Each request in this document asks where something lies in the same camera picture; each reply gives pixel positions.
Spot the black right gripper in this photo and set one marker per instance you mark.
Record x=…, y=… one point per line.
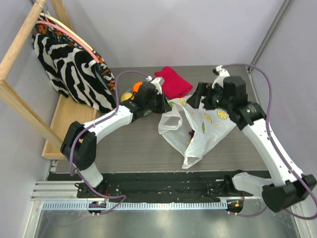
x=202, y=94

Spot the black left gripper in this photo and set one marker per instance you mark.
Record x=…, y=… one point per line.
x=164, y=106

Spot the white lemon print plastic bag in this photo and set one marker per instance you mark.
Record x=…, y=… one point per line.
x=210, y=128

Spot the dark purple grape bunch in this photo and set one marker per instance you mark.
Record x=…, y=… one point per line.
x=191, y=133

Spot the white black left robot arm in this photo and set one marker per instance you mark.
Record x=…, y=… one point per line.
x=80, y=143

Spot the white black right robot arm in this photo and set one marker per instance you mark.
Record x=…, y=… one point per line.
x=287, y=184

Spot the folded red cloth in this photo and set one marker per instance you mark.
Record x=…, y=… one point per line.
x=174, y=85

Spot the orange fruit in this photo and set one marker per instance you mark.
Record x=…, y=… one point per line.
x=136, y=86

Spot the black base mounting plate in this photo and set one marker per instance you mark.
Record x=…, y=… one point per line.
x=171, y=187

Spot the zebra pattern black white garment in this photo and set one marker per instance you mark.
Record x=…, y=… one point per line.
x=72, y=73

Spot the pink clothes hanger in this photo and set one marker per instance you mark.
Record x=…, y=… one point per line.
x=73, y=37

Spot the camouflage orange black garment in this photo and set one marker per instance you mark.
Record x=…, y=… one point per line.
x=105, y=73

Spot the cream clothes hanger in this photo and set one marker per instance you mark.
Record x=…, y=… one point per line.
x=52, y=20

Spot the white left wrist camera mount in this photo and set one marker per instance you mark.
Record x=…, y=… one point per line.
x=157, y=82

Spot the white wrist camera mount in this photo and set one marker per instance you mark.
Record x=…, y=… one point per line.
x=221, y=73
x=157, y=82

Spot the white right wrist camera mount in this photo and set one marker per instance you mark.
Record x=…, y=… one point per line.
x=221, y=73

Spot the wooden clothes rack frame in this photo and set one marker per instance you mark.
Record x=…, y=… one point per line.
x=19, y=139

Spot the aluminium cable duct rail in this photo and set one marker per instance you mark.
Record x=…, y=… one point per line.
x=99, y=205

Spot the aluminium corner frame profile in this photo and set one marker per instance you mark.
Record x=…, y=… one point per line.
x=281, y=13

